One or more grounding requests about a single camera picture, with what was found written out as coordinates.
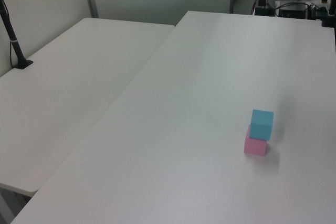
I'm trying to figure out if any blue cube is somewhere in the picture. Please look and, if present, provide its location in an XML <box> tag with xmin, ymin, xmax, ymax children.
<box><xmin>248</xmin><ymin>109</ymin><xmax>274</xmax><ymax>141</ymax></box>

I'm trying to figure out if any pink cube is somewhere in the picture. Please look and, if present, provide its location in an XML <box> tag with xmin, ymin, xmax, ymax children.
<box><xmin>243</xmin><ymin>125</ymin><xmax>269</xmax><ymax>156</ymax></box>

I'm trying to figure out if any low black device box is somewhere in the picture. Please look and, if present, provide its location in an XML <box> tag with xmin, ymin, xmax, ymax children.
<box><xmin>254</xmin><ymin>7</ymin><xmax>276</xmax><ymax>17</ymax></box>

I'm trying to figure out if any black electronics box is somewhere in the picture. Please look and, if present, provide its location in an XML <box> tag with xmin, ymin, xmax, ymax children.
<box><xmin>278</xmin><ymin>2</ymin><xmax>309</xmax><ymax>19</ymax></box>

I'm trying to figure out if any black clamp stand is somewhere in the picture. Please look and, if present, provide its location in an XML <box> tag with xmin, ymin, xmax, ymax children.
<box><xmin>321</xmin><ymin>0</ymin><xmax>336</xmax><ymax>28</ymax></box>

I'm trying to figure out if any white side table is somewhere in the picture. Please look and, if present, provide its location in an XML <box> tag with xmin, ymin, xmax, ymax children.
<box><xmin>0</xmin><ymin>17</ymin><xmax>176</xmax><ymax>198</ymax></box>

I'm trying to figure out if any black pole with base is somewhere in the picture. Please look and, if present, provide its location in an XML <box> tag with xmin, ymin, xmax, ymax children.
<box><xmin>0</xmin><ymin>0</ymin><xmax>34</xmax><ymax>70</ymax></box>

